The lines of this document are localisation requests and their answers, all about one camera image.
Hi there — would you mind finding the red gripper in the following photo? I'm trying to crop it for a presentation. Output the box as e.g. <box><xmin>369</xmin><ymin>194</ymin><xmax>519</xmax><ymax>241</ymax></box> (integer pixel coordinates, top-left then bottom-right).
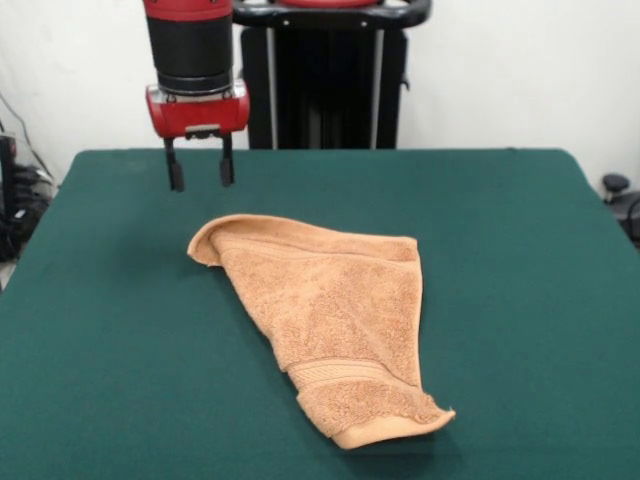
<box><xmin>145</xmin><ymin>78</ymin><xmax>251</xmax><ymax>193</ymax></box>

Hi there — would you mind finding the dark green table cloth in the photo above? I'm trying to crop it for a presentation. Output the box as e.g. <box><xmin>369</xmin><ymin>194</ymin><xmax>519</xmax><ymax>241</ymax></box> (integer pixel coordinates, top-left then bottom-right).
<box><xmin>0</xmin><ymin>147</ymin><xmax>640</xmax><ymax>480</ymax></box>

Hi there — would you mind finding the black equipment pile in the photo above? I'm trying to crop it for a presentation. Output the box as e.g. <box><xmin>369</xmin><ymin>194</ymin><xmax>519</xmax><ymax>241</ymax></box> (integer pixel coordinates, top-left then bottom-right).
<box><xmin>0</xmin><ymin>132</ymin><xmax>57</xmax><ymax>265</ymax></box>

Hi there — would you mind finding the tan terry towel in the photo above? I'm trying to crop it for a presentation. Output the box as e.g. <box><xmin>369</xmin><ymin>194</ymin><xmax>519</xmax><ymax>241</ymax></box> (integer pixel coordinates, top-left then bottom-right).
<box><xmin>186</xmin><ymin>214</ymin><xmax>457</xmax><ymax>450</ymax></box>

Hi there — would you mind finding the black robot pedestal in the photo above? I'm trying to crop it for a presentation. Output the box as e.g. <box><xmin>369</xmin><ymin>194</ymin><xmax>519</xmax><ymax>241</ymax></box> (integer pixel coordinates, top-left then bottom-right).
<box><xmin>232</xmin><ymin>0</ymin><xmax>432</xmax><ymax>151</ymax></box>

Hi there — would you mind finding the grey cable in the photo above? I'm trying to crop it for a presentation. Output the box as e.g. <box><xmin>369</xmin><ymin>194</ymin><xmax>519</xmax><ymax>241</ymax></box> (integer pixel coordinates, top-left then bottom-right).
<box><xmin>0</xmin><ymin>92</ymin><xmax>55</xmax><ymax>177</ymax></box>

